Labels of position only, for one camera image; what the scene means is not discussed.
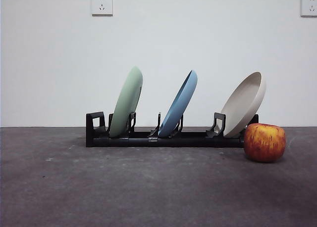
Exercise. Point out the blue plate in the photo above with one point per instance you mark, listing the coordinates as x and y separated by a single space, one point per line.
179 103

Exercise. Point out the white wall socket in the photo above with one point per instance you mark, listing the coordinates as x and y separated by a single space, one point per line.
309 5
102 4

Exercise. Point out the red yellow apple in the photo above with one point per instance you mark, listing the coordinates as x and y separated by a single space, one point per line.
265 143

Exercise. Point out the black plate rack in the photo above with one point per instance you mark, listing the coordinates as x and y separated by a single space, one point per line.
173 141

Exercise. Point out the green plate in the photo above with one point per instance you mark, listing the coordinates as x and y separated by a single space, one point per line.
125 101

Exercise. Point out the cream plate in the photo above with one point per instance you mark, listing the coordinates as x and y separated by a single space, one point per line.
244 105

